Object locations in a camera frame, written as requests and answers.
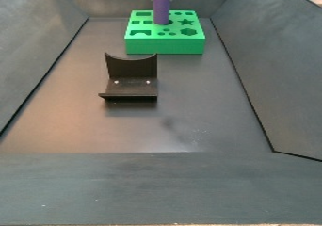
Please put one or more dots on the purple cylinder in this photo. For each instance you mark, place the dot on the purple cylinder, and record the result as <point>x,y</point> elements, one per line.
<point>161,11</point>

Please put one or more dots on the green foam shape board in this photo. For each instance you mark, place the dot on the green foam shape board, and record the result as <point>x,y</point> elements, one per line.
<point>180,37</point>

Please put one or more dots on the black curved cradle stand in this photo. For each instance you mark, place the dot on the black curved cradle stand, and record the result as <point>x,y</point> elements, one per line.
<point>133,78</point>

